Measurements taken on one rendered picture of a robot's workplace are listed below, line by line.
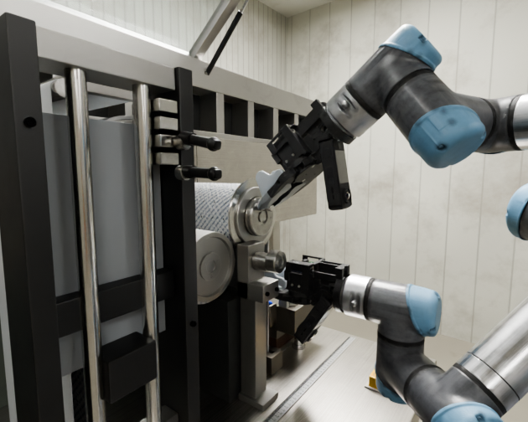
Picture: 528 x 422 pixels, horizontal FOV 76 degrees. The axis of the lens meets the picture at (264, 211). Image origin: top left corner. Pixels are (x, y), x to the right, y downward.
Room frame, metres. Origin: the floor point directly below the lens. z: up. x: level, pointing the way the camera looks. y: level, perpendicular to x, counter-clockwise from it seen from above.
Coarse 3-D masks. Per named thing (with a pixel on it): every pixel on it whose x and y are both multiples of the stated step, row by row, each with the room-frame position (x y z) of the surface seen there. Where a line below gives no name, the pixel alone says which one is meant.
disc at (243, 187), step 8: (240, 184) 0.63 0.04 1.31; (248, 184) 0.64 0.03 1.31; (256, 184) 0.66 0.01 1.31; (240, 192) 0.62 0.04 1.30; (232, 200) 0.60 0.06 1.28; (232, 208) 0.60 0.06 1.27; (232, 216) 0.60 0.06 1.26; (232, 224) 0.60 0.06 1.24; (272, 224) 0.71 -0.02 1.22; (232, 232) 0.60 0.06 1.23; (232, 240) 0.61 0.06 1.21; (240, 240) 0.62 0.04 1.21; (264, 240) 0.68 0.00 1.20
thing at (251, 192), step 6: (246, 192) 0.63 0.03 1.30; (252, 192) 0.64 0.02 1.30; (258, 192) 0.66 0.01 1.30; (240, 198) 0.62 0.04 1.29; (246, 198) 0.63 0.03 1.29; (240, 204) 0.61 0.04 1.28; (240, 210) 0.61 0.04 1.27; (240, 216) 0.61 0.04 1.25; (240, 222) 0.61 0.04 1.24; (240, 228) 0.61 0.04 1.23; (270, 228) 0.69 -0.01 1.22; (240, 234) 0.61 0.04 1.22; (246, 234) 0.63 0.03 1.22; (264, 234) 0.67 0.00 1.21; (246, 240) 0.63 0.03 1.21
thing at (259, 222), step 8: (256, 200) 0.63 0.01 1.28; (248, 208) 0.62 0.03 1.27; (256, 208) 0.63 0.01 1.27; (248, 216) 0.62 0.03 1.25; (256, 216) 0.63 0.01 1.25; (264, 216) 0.65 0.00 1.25; (272, 216) 0.67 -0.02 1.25; (248, 224) 0.62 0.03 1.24; (256, 224) 0.63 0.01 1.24; (264, 224) 0.65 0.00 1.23; (248, 232) 0.63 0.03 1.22; (256, 232) 0.63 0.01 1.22; (264, 232) 0.65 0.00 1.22
